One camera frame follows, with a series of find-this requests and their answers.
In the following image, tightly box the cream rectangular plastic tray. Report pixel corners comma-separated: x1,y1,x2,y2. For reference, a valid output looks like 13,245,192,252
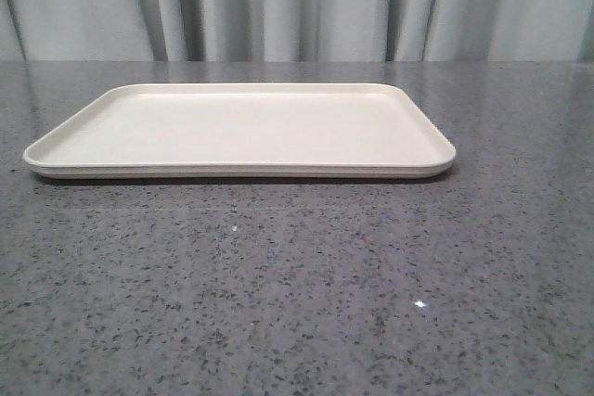
23,83,457,179

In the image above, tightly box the grey pleated curtain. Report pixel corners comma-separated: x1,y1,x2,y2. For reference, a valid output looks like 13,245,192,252
1,0,593,62

